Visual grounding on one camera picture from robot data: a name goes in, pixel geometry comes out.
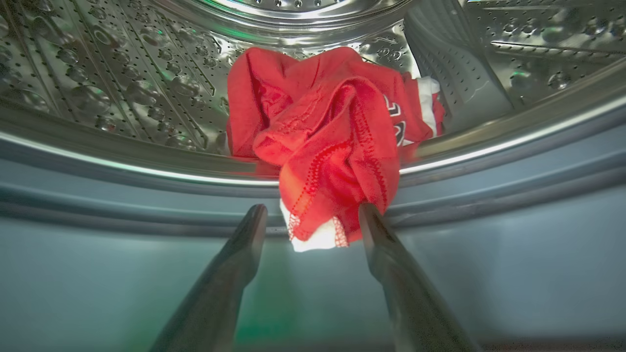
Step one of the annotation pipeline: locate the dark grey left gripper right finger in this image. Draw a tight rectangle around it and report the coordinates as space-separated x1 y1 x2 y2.
358 203 482 352

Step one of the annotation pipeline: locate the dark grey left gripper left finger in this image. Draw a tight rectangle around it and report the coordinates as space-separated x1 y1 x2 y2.
149 204 268 352

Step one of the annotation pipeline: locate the red garment with white trim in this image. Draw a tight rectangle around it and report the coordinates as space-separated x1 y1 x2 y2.
226 46 446 253

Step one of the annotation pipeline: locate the grey rubber door gasket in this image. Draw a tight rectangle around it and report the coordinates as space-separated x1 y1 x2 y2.
0 105 626 343

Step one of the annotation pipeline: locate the perforated steel washer drum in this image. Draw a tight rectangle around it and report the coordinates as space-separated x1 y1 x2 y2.
0 0 626 189

